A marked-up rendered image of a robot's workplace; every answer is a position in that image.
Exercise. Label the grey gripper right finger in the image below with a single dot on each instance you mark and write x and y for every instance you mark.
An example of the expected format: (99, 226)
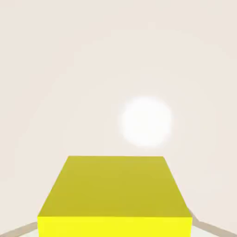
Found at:
(209, 231)

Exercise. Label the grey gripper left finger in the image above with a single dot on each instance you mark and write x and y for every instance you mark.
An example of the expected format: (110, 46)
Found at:
(22, 233)

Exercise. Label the small yellow cube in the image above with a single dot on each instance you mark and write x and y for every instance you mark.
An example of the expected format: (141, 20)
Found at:
(114, 194)

